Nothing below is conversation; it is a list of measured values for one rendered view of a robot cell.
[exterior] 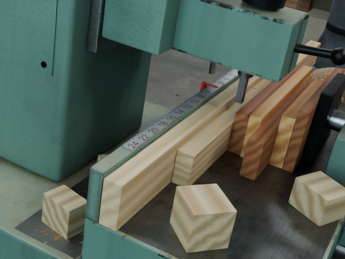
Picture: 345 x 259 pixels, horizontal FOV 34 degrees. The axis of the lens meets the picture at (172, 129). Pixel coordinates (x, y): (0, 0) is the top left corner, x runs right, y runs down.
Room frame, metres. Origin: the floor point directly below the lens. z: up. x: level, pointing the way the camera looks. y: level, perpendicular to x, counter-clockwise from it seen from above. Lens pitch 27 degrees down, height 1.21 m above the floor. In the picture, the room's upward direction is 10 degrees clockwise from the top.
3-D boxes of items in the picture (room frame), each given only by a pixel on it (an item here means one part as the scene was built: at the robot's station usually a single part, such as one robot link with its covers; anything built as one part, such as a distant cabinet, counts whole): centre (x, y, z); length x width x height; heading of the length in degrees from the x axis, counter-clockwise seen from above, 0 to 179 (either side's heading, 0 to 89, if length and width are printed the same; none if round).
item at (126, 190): (0.69, -0.07, 0.93); 0.60 x 0.02 x 0.05; 157
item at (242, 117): (0.69, -0.12, 0.93); 0.21 x 0.02 x 0.05; 157
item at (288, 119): (0.65, -0.16, 0.93); 0.15 x 0.02 x 0.07; 157
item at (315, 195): (0.50, -0.16, 0.92); 0.05 x 0.04 x 0.03; 39
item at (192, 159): (0.76, -0.12, 0.92); 0.55 x 0.02 x 0.04; 157
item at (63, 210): (0.53, 0.11, 0.82); 0.05 x 0.03 x 0.04; 55
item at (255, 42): (0.65, -0.06, 1.03); 0.14 x 0.07 x 0.09; 67
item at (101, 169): (0.69, -0.06, 0.93); 0.60 x 0.02 x 0.06; 157
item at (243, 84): (0.64, -0.07, 0.97); 0.01 x 0.01 x 0.05; 67
